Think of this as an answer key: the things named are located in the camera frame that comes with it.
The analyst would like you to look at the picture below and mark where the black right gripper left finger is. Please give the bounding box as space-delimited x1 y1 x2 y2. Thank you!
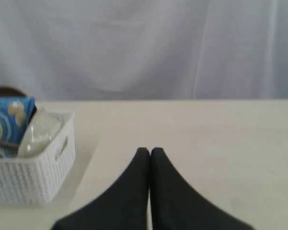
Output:
53 148 150 230

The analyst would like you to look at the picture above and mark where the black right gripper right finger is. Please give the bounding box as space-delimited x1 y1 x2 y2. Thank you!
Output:
150 148 253 230

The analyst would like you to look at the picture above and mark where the beige ceramic bowl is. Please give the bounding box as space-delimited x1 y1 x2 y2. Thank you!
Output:
17 109 63 158

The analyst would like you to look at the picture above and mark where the blue chips bag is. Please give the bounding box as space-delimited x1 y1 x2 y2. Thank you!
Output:
0 97 35 145

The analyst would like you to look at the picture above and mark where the brown wooden plate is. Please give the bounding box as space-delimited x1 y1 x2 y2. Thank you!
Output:
0 86 27 97

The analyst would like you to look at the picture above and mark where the white plastic woven basket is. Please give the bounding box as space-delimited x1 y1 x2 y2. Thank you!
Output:
0 111 76 205

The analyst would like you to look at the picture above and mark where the white backdrop curtain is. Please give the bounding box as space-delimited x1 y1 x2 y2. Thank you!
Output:
0 0 288 100

